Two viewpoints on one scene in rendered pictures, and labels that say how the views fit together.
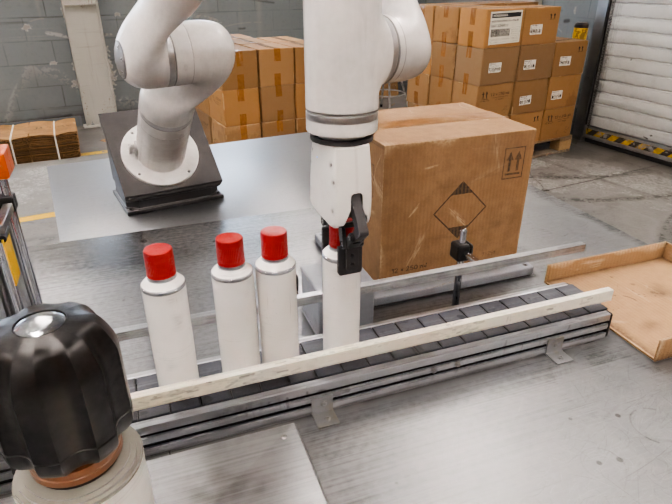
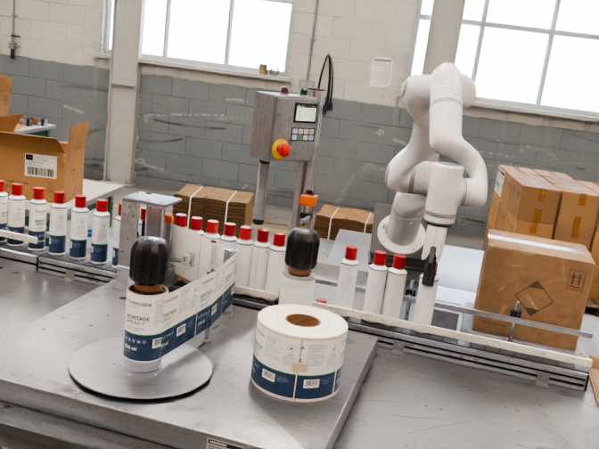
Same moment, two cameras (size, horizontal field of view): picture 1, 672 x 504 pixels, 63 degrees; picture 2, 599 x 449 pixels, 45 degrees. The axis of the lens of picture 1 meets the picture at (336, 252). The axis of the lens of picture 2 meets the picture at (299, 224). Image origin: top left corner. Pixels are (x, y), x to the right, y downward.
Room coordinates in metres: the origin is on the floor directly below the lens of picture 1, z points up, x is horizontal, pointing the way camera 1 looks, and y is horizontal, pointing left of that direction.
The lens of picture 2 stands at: (-1.14, -0.76, 1.59)
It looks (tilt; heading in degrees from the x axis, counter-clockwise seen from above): 13 degrees down; 34
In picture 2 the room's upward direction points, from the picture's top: 7 degrees clockwise
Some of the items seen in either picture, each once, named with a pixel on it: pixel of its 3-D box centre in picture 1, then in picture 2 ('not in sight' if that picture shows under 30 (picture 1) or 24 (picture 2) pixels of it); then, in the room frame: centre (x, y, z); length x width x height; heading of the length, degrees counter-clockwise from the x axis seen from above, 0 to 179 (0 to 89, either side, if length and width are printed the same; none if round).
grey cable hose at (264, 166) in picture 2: not in sight; (261, 190); (0.55, 0.53, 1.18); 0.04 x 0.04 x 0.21
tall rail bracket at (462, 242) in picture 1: (466, 278); (512, 330); (0.80, -0.22, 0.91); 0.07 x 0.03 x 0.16; 20
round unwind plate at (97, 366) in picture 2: not in sight; (142, 366); (-0.11, 0.30, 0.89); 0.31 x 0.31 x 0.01
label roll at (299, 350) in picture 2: not in sight; (299, 350); (0.11, 0.04, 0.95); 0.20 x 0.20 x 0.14
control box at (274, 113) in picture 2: not in sight; (285, 127); (0.56, 0.48, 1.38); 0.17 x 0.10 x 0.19; 165
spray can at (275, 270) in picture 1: (277, 301); (394, 290); (0.62, 0.08, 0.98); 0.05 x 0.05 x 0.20
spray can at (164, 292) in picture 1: (169, 322); (347, 281); (0.57, 0.20, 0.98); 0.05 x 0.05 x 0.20
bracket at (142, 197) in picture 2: not in sight; (152, 199); (0.28, 0.71, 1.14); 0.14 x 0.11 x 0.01; 110
